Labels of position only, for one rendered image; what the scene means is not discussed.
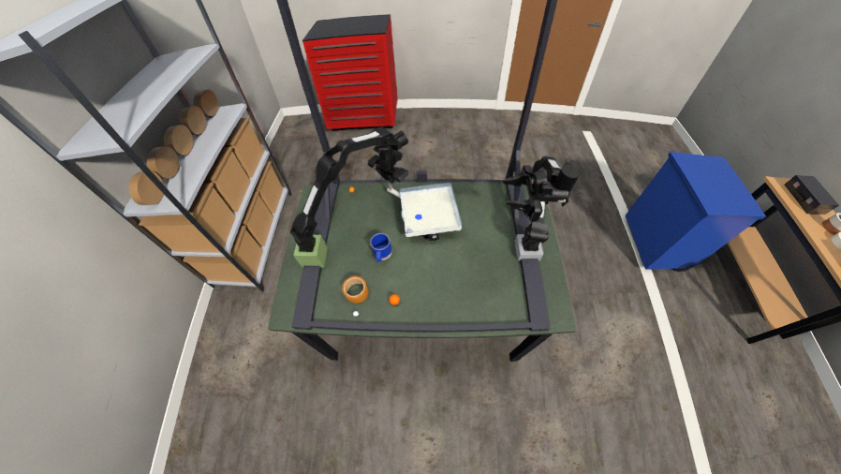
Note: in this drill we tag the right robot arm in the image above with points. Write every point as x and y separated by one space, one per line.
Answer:
328 169

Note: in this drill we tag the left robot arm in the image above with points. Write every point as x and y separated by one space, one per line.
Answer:
565 181

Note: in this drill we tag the orange cylinder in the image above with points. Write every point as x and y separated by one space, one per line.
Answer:
351 281

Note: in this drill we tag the blue ceramic mug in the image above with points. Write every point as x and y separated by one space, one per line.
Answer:
381 246

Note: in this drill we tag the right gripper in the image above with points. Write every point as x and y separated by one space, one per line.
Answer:
387 165

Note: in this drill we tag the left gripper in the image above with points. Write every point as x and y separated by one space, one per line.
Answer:
526 206

